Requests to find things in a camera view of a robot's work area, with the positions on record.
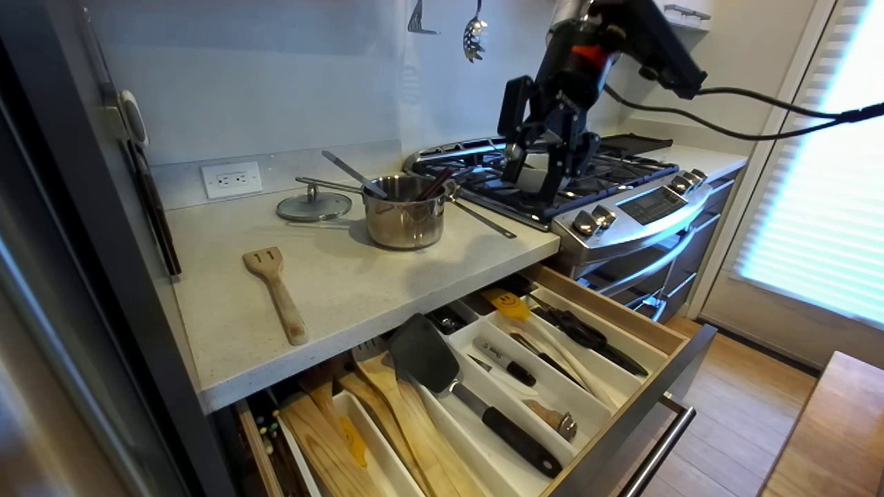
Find stainless steel gas range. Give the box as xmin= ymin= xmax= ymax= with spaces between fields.
xmin=401 ymin=129 xmax=752 ymax=326

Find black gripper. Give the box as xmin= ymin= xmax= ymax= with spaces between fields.
xmin=497 ymin=18 xmax=618 ymax=210

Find wooden turner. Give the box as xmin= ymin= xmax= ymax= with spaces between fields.
xmin=274 ymin=382 xmax=390 ymax=497

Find white wall outlet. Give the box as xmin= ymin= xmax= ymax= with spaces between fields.
xmin=198 ymin=161 xmax=265 ymax=201

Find black-handled kitchen tools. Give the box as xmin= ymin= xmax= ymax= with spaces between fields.
xmin=528 ymin=302 xmax=652 ymax=382

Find black camera cable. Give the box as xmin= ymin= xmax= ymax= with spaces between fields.
xmin=601 ymin=83 xmax=872 ymax=146
xmin=688 ymin=83 xmax=884 ymax=123

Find wooden kitchen drawer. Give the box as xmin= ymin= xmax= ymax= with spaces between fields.
xmin=232 ymin=262 xmax=720 ymax=497

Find small wooden-handled brush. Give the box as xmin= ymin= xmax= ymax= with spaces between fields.
xmin=521 ymin=399 xmax=580 ymax=441

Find glass pot lid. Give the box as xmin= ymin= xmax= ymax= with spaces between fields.
xmin=274 ymin=179 xmax=355 ymax=226

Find brown wooden table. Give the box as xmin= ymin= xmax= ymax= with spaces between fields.
xmin=753 ymin=348 xmax=884 ymax=497

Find grey Sharpie marker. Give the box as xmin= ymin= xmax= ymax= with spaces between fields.
xmin=473 ymin=338 xmax=537 ymax=390

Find yellow smiley utensil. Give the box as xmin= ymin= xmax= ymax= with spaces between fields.
xmin=482 ymin=287 xmax=601 ymax=395

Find light wooden spoon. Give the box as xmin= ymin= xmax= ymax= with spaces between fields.
xmin=352 ymin=350 xmax=485 ymax=497

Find stainless steel refrigerator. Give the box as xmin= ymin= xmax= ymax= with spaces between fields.
xmin=0 ymin=0 xmax=238 ymax=497

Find black spatula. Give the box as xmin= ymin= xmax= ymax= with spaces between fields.
xmin=387 ymin=312 xmax=565 ymax=480

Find white window blinds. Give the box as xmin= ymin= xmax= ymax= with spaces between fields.
xmin=729 ymin=0 xmax=884 ymax=330

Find hanging metal slotted spoon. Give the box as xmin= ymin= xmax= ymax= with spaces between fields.
xmin=460 ymin=0 xmax=491 ymax=66

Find steel saucepan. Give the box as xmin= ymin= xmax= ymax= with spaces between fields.
xmin=292 ymin=172 xmax=460 ymax=255

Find white cutlery tray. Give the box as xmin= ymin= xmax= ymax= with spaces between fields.
xmin=274 ymin=285 xmax=674 ymax=497

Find slotted wooden spatula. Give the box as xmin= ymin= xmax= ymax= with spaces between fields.
xmin=241 ymin=243 xmax=308 ymax=348

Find metal utensil in saucepan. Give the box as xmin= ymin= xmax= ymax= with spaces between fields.
xmin=316 ymin=149 xmax=394 ymax=201

